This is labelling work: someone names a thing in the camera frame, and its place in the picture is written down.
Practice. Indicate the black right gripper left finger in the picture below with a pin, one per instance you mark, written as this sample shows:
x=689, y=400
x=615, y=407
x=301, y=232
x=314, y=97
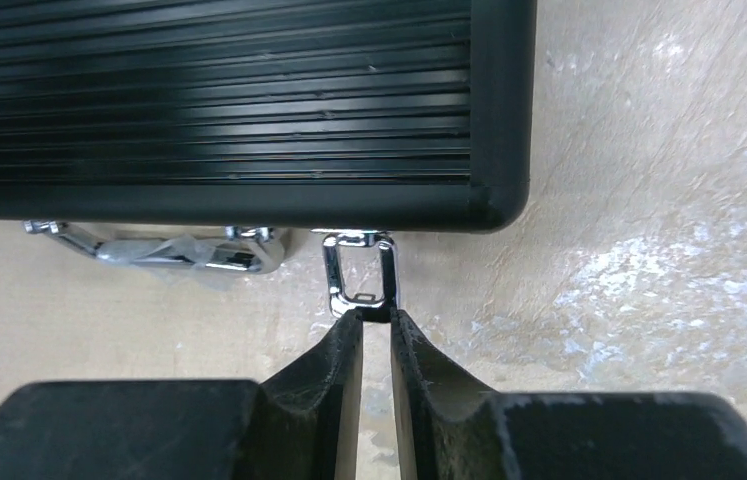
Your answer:
x=301, y=423

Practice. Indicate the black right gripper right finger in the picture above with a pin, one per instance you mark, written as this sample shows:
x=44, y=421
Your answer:
x=451, y=425

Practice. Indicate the black poker set case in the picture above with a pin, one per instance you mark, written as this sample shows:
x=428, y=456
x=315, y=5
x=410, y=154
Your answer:
x=184, y=133

